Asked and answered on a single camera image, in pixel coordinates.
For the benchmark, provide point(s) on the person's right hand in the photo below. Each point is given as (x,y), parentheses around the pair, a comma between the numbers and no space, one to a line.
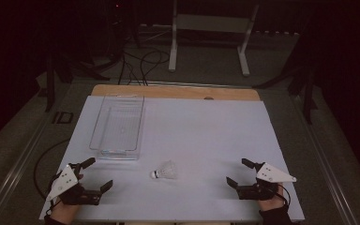
(272,203)

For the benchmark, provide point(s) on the white metal stand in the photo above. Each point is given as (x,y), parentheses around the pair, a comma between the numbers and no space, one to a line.
(209,23)

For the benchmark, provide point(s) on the black rectangular floor frame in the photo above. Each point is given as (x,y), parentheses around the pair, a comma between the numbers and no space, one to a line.
(56,117)

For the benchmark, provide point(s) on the metal floor rail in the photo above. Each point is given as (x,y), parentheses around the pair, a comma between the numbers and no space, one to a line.
(325,162)
(15,162)

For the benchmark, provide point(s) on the white table cover sheet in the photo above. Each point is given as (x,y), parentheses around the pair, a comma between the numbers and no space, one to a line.
(200,140)

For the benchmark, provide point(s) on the white shuttlecock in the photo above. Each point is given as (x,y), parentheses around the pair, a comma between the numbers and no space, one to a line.
(166,170)

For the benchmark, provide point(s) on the clear plastic container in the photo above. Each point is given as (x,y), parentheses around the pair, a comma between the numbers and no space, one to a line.
(118,128)

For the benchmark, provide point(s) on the black tripod stand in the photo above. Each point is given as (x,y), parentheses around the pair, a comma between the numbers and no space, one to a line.
(307,93)
(50,81)

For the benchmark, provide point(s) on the person's left hand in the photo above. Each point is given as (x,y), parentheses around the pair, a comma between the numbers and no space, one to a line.
(62,213)

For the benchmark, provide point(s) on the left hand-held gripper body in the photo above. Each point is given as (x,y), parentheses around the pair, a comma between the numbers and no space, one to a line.
(64,182)

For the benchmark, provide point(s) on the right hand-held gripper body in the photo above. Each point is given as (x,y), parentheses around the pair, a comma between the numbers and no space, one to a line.
(273,175)

